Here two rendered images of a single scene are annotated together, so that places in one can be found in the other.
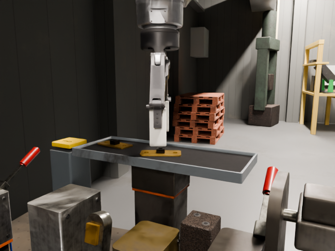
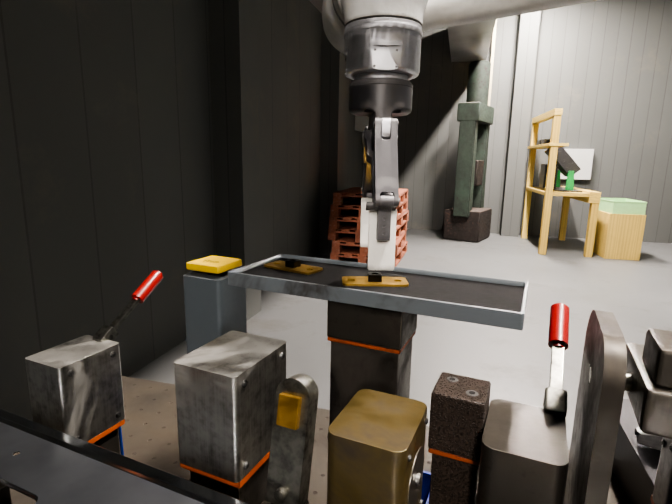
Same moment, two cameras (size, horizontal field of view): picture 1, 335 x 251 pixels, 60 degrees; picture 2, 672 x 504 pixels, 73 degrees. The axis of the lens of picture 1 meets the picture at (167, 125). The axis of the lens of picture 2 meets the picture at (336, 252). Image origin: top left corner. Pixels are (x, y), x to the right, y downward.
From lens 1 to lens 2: 0.10 m
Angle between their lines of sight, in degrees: 3
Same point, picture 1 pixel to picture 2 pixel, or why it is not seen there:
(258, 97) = (460, 197)
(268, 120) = (474, 232)
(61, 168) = (202, 305)
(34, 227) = (186, 401)
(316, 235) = not seen: outside the picture
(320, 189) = not seen: outside the picture
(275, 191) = (613, 342)
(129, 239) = (353, 420)
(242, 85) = (434, 178)
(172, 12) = (408, 52)
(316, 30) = (550, 93)
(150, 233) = (382, 410)
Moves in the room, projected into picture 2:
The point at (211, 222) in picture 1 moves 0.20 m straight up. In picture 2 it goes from (479, 392) to (498, 180)
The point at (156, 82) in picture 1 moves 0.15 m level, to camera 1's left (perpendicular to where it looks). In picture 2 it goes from (386, 167) to (241, 164)
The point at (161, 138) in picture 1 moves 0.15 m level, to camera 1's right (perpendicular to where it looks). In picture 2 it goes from (386, 257) to (517, 258)
